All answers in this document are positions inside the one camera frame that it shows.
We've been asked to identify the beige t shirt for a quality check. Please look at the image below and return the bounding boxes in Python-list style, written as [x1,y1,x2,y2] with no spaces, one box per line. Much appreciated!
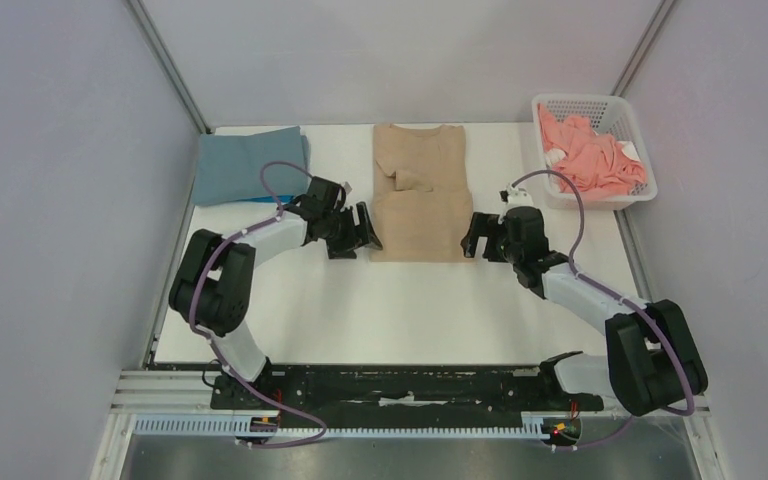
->
[370,124,473,263]

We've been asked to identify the right aluminium frame rail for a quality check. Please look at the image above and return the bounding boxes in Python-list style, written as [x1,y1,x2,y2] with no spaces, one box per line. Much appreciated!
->
[611,0,679,97]

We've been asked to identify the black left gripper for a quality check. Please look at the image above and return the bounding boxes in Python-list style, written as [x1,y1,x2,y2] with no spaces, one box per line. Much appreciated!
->
[322,201,381,259]

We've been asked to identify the pink t shirt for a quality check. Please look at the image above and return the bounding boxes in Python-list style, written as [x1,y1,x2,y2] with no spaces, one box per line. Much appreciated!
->
[537,104,648,200]

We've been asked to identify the aluminium frame rail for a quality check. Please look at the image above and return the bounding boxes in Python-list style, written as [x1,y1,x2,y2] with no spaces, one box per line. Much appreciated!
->
[124,0,213,134]
[611,0,679,97]

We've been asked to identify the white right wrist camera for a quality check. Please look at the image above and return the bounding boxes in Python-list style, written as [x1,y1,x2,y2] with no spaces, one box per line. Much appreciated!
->
[500,186,535,211]

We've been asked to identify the folded grey-blue t shirt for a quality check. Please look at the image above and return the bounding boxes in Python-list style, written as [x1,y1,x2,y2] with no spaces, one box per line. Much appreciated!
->
[191,126,310,207]

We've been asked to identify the white plastic basket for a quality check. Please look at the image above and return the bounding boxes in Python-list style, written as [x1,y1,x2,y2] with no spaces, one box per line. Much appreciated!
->
[532,93,657,211]

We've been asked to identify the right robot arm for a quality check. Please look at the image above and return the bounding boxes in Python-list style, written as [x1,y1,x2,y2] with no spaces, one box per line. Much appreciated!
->
[461,206,708,417]

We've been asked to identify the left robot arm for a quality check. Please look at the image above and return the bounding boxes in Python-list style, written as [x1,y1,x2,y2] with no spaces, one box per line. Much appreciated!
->
[168,177,383,408]

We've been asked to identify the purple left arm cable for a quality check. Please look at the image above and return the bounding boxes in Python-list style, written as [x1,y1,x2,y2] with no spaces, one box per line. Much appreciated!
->
[187,160,329,450]

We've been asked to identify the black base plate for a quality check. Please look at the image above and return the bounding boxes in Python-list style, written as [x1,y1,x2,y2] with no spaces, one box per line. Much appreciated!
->
[210,364,604,431]

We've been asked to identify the left aluminium frame rail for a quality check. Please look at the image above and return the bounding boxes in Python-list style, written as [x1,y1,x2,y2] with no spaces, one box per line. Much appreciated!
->
[124,0,213,134]

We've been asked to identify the white slotted cable duct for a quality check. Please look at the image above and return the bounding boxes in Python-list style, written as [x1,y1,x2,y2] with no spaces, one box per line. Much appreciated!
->
[133,414,550,441]

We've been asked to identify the white garment in basket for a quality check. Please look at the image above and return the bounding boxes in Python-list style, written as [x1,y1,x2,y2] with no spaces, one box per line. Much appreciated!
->
[617,141,641,162]

